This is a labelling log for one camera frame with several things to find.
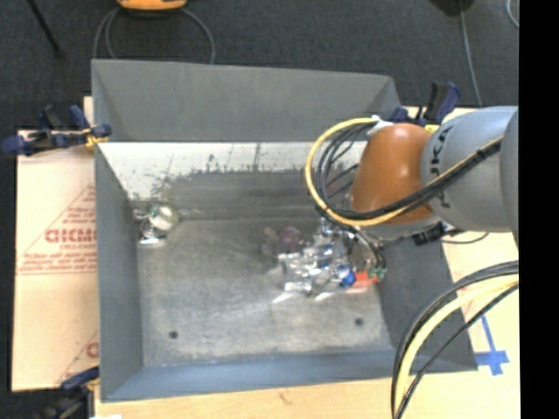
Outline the brown cardboard board, red print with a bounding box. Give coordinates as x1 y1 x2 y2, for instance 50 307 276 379
10 128 102 393

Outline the black cylinder on white bracket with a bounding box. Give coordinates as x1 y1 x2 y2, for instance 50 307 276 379
411 223 448 247

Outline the red-orange small block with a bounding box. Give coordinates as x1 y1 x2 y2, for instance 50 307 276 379
353 271 379 290

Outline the clear glass cup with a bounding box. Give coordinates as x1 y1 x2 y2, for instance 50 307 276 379
137 202 181 246

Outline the grey metal bin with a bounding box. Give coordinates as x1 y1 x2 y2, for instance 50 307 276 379
90 58 478 403

